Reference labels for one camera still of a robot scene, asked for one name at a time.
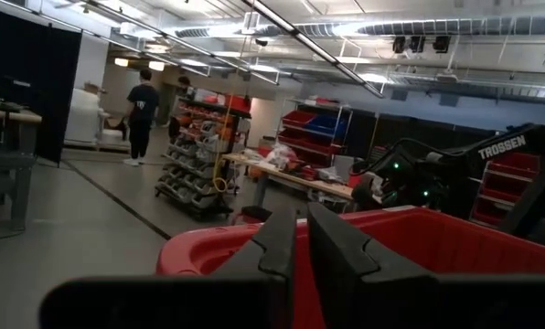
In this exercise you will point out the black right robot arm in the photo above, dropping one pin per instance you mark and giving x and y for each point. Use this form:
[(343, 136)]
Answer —
[(501, 147)]

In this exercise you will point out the glowing wall lamp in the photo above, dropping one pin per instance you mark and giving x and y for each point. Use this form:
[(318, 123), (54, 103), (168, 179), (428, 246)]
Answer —
[(121, 62), (156, 66)]

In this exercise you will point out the long ceiling light bar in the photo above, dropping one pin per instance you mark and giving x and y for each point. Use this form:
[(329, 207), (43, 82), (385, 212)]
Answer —
[(313, 46)]

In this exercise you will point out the red ribbed plastic bin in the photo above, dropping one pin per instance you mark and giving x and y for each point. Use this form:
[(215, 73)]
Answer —
[(391, 237)]

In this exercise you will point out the black ceiling spotlight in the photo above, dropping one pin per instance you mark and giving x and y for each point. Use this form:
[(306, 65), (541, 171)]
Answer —
[(417, 44), (399, 45)]

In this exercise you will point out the grey metal workbench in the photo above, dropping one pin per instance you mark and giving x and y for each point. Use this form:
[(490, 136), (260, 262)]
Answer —
[(7, 160)]

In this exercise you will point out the shelf with red blue bins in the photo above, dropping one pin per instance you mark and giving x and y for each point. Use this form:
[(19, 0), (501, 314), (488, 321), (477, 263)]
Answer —
[(300, 119)]

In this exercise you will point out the black curtain partition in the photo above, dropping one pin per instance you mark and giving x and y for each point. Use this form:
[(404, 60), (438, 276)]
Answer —
[(419, 130), (39, 82)]

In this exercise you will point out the person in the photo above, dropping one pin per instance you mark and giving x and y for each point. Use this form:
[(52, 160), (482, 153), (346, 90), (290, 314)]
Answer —
[(141, 109), (184, 82)]

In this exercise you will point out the rolling rack of grey bins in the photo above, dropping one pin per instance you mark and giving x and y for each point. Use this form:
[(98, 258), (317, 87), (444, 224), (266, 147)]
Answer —
[(195, 153)]

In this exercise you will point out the wooden workbench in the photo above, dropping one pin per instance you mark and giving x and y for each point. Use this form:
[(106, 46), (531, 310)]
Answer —
[(318, 185)]

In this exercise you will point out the silver ceiling air duct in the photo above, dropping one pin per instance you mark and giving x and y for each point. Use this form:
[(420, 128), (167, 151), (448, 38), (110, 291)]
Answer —
[(437, 26)]

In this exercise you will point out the clear plastic bag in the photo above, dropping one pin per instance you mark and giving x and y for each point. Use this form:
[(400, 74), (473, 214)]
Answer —
[(279, 157)]

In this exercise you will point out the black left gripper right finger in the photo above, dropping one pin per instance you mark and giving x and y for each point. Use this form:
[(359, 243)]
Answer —
[(368, 292)]

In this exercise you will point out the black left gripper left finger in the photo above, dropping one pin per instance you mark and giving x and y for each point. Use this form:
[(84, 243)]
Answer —
[(254, 297)]

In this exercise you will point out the white wrapped pallet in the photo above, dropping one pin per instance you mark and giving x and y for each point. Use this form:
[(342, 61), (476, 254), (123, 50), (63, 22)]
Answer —
[(82, 119)]

